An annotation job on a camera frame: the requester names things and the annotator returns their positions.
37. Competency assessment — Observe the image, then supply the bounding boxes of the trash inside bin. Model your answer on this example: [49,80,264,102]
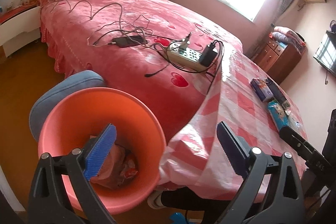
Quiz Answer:
[90,143,138,190]

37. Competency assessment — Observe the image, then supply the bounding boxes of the orange plastic trash bin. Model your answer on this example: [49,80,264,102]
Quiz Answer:
[38,88,166,215]

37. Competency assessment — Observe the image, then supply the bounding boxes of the blue cartoon sheep packet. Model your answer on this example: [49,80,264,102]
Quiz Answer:
[267,101,303,133]

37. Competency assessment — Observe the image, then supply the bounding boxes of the white black carton box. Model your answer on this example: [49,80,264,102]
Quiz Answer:
[266,77,290,110]

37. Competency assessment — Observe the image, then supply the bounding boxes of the purple cartoon girl box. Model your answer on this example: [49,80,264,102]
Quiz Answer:
[250,78,274,102]

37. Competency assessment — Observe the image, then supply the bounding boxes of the red white checkered tablecloth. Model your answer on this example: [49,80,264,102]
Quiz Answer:
[158,44,306,200]

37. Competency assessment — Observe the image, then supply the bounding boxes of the brown wooden cabinet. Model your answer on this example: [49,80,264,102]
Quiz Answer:
[253,38,302,84]

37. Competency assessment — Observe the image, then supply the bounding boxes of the folded blankets on cabinet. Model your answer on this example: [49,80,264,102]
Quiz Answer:
[272,26,306,51]

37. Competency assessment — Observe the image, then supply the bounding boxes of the blue padded stool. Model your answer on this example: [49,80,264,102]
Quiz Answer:
[29,70,106,141]

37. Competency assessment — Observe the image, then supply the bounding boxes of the black power adapter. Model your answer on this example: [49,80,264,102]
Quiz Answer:
[199,43,218,67]

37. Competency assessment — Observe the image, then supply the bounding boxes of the white power strip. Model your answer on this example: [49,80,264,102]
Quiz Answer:
[166,42,218,72]

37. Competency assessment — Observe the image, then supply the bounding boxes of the black smartphone on bed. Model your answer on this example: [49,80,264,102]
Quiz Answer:
[112,35,147,48]

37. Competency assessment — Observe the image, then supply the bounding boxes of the white bedside table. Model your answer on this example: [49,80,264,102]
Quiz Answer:
[1,1,41,59]

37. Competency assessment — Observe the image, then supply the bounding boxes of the pink bed with heart bedspread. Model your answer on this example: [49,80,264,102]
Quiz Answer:
[39,0,243,139]

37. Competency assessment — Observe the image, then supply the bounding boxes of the wall mounted black television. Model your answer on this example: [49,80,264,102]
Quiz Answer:
[313,31,336,77]

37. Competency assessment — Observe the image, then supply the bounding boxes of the tangled charging cables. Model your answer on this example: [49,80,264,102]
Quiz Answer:
[49,0,224,83]

